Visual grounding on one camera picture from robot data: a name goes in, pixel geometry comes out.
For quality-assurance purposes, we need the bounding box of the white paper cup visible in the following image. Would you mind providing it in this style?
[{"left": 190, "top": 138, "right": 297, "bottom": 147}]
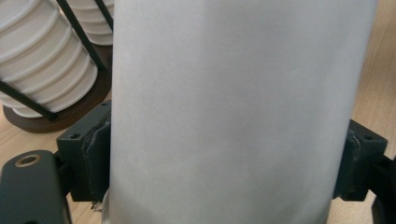
[{"left": 102, "top": 0, "right": 380, "bottom": 224}]

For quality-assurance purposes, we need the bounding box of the black wire cup holder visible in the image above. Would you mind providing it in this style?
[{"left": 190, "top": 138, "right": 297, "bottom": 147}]
[
  {"left": 0, "top": 0, "right": 113, "bottom": 134},
  {"left": 92, "top": 0, "right": 115, "bottom": 32}
]

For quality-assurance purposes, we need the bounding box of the tall stack of cups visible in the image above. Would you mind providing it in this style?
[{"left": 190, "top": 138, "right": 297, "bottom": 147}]
[{"left": 66, "top": 0, "right": 115, "bottom": 47}]

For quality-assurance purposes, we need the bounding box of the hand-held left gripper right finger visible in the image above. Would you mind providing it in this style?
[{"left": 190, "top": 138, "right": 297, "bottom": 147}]
[{"left": 332, "top": 119, "right": 389, "bottom": 202}]

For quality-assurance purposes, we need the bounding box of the short stack of cups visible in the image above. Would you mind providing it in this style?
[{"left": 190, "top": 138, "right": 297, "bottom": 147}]
[{"left": 0, "top": 0, "right": 99, "bottom": 119}]

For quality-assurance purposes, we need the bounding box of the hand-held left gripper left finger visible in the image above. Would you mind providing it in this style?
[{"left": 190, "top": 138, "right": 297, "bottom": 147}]
[{"left": 56, "top": 100, "right": 113, "bottom": 203}]

